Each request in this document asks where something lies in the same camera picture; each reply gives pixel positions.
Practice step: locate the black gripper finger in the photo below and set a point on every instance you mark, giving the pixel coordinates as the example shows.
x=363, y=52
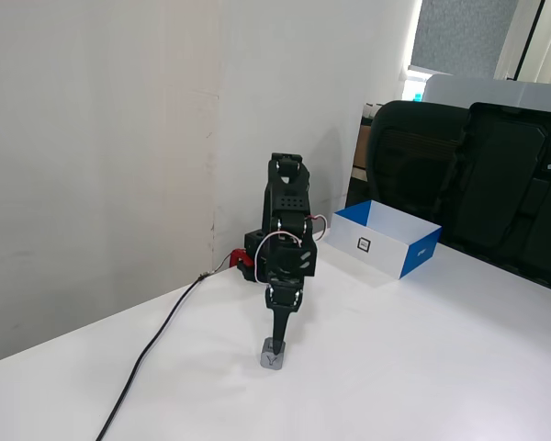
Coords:
x=283, y=324
x=276, y=328

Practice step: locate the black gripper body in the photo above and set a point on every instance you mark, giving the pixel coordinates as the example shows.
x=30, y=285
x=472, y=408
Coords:
x=283, y=296

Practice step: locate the gray block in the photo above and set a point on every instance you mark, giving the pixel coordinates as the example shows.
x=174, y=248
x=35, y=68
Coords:
x=271, y=361

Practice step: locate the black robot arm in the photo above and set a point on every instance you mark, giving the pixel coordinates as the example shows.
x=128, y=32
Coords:
x=287, y=206

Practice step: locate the blue and white cardboard box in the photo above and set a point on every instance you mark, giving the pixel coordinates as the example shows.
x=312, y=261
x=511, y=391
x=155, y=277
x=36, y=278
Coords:
x=385, y=250

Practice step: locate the brown cardboard box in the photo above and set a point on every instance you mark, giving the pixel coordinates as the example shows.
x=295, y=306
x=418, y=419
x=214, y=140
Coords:
x=362, y=151

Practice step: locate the red clamp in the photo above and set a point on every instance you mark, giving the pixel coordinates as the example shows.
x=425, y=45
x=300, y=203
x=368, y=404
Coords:
x=237, y=257

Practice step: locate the black office chair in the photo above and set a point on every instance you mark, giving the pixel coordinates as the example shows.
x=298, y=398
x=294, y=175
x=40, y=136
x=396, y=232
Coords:
x=408, y=156

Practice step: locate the black plastic tray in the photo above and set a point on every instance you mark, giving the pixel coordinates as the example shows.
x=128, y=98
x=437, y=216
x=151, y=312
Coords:
x=500, y=184

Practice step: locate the white partition panel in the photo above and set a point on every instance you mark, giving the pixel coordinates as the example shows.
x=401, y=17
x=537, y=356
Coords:
x=486, y=92

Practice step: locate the gray window blind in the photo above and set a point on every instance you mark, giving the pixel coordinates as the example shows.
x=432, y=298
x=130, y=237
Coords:
x=459, y=32

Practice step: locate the black window frame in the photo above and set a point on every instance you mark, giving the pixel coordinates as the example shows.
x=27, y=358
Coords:
x=530, y=37

